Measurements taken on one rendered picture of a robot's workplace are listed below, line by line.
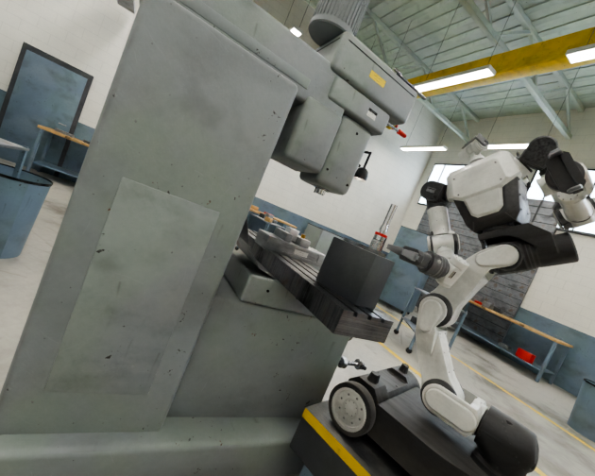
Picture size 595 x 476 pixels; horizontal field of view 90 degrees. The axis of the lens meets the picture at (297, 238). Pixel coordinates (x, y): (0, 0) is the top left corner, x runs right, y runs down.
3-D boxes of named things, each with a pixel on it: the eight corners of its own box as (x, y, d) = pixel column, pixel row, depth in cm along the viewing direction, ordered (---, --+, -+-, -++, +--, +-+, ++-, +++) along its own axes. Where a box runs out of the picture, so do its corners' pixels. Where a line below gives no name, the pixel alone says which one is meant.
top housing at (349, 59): (370, 129, 162) (382, 101, 161) (407, 126, 140) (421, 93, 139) (300, 80, 139) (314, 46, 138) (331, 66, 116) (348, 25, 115)
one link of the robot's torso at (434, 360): (467, 414, 126) (460, 298, 137) (456, 425, 112) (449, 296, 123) (430, 404, 136) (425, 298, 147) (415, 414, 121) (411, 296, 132)
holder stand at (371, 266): (334, 284, 125) (353, 241, 124) (374, 309, 108) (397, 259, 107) (314, 280, 118) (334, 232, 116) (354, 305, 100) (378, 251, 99)
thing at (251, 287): (301, 293, 174) (309, 274, 173) (333, 321, 144) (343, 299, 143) (221, 271, 149) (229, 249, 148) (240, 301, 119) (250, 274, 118)
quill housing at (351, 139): (325, 193, 156) (348, 135, 154) (348, 197, 138) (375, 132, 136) (295, 178, 147) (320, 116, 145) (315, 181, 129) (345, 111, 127)
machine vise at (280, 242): (307, 259, 171) (314, 241, 170) (320, 267, 158) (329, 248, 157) (253, 241, 154) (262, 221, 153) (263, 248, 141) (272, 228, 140)
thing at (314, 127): (296, 172, 148) (315, 123, 147) (320, 175, 127) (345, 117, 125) (263, 155, 139) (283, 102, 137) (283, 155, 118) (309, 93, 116)
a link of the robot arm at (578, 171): (552, 201, 83) (553, 202, 92) (599, 184, 77) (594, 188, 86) (532, 161, 85) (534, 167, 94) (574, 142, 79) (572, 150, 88)
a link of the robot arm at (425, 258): (413, 269, 104) (439, 280, 107) (424, 245, 104) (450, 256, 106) (395, 262, 117) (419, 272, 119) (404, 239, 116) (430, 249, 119)
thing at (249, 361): (288, 386, 186) (325, 299, 182) (313, 428, 158) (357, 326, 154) (151, 378, 145) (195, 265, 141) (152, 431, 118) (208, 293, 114)
